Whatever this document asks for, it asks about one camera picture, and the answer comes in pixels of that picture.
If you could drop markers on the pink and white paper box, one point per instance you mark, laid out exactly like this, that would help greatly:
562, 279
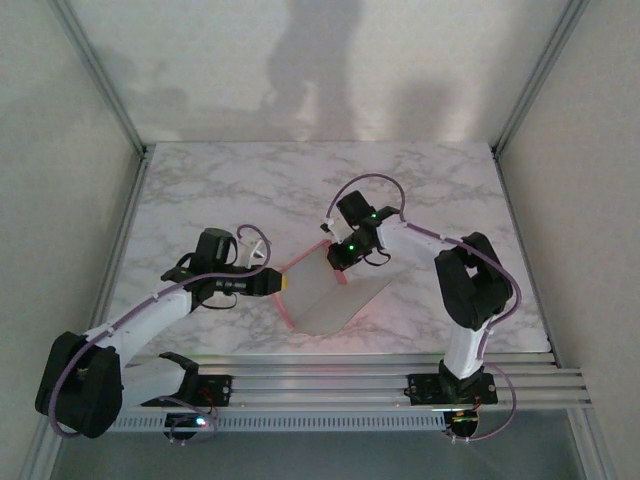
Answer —
325, 300

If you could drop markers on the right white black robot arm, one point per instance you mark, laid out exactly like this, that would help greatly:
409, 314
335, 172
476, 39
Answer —
465, 345

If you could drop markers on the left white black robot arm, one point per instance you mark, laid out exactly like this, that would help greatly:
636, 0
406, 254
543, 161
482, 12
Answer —
145, 320

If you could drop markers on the aluminium side rail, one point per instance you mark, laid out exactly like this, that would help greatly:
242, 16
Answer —
131, 200
512, 200

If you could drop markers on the aluminium frame cross rails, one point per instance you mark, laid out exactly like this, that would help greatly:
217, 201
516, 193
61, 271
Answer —
320, 385

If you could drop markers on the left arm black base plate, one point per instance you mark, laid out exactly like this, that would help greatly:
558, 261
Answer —
220, 390

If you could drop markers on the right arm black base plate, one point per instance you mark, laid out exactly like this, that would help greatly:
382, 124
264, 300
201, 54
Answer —
422, 390

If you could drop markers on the aluminium frame post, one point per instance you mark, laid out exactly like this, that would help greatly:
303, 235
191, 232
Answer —
101, 75
539, 75

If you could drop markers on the aluminium frame leg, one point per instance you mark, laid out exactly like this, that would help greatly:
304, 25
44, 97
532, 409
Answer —
595, 450
42, 450

